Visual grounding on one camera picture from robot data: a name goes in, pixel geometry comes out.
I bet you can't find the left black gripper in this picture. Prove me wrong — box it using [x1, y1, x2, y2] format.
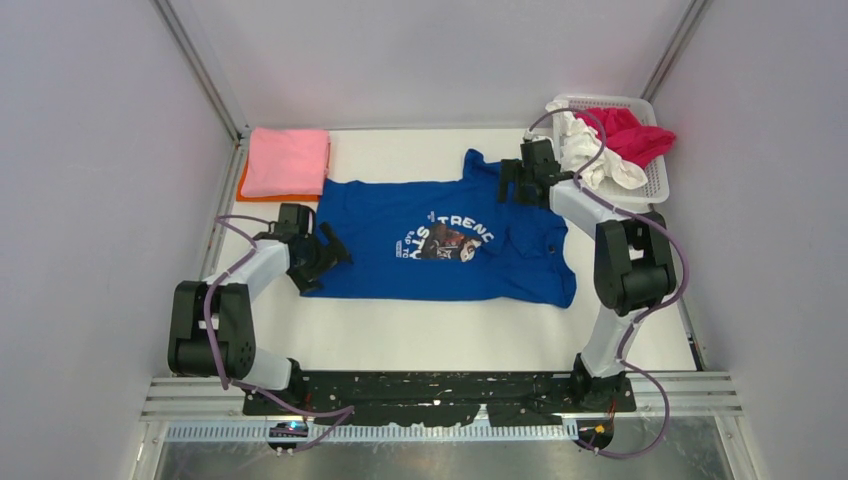
[288, 223, 349, 294]

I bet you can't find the blue printed t-shirt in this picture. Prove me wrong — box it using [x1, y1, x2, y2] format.
[312, 149, 577, 308]

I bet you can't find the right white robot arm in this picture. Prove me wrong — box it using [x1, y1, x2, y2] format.
[497, 139, 677, 411]

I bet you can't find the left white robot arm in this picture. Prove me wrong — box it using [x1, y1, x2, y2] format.
[167, 203, 353, 414]

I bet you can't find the white t-shirt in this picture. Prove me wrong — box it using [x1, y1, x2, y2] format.
[553, 112, 648, 190]

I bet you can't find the orange folded t-shirt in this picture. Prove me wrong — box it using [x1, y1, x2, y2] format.
[236, 142, 331, 203]

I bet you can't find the pink folded t-shirt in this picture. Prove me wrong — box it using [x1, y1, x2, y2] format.
[238, 127, 331, 202]

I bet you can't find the red t-shirt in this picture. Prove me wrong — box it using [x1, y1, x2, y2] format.
[577, 107, 677, 170]

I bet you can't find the white plastic basket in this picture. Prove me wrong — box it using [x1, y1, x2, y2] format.
[546, 94, 669, 207]

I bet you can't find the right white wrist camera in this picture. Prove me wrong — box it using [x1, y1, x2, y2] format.
[522, 130, 552, 143]

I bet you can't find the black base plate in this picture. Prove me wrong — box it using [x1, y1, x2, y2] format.
[243, 370, 636, 427]

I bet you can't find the white slotted cable duct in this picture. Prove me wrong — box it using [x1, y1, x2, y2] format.
[165, 420, 583, 443]

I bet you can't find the aluminium frame rail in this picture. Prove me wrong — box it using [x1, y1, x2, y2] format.
[140, 371, 744, 421]

